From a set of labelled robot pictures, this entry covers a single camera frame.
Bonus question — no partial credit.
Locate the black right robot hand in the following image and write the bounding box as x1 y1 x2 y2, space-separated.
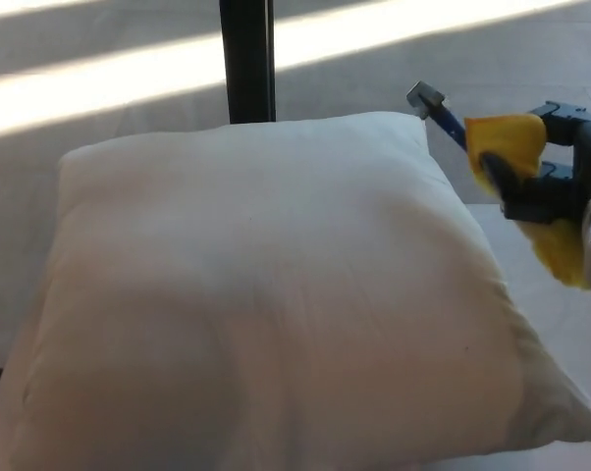
478 100 591 226

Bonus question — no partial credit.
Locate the claw hammer with yellow wrap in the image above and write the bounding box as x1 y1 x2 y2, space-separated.
405 80 591 292

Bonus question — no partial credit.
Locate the white square pillow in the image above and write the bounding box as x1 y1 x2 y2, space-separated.
0 110 591 471

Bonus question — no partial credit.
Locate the black vertical post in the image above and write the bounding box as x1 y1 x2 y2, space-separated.
218 0 278 125

